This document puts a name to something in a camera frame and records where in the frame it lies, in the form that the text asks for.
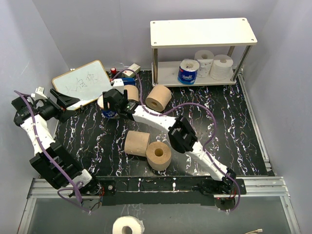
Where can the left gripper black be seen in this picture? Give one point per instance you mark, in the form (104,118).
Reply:
(61,115)

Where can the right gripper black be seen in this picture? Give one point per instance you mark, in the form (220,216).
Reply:
(125,95)

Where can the light blue roll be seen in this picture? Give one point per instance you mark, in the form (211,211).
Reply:
(107,113)

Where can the blue Tempo roll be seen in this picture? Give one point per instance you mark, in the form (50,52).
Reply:
(187,71)

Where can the white patterned paper roll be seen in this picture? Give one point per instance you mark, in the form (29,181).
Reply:
(205,59)

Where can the plain white paper roll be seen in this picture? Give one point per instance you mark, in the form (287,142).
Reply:
(221,68)

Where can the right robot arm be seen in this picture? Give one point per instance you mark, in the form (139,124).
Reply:
(181,134)

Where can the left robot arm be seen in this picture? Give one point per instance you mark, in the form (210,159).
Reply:
(51,159)

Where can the brown roll back left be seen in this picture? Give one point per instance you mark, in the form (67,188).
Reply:
(132,92)

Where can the blue stapler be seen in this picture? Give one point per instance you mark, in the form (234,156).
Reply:
(129,81)

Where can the red emergency stop button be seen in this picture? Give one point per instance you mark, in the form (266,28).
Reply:
(113,71)

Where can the white green small box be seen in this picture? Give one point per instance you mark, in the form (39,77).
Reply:
(131,70)

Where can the brown roll back centre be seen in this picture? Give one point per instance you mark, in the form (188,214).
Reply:
(158,98)

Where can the brown roll front lying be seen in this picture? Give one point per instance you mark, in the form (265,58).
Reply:
(136,143)

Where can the brown roll front upright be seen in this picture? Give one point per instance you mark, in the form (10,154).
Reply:
(158,156)

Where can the white roll on floor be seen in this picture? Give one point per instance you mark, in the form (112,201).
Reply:
(128,225)

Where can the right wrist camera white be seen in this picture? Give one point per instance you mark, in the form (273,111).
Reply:
(118,84)

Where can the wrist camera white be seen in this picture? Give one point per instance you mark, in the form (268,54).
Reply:
(118,84)
(39,94)

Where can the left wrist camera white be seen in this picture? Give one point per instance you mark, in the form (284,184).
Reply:
(39,94)

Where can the small whiteboard wooden frame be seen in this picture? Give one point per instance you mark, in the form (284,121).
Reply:
(86,83)

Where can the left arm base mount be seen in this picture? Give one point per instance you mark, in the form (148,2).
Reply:
(99,187)

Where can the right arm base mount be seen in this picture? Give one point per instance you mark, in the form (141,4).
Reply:
(214,189)

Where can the aluminium rail frame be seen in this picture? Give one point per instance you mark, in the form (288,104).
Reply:
(98,145)

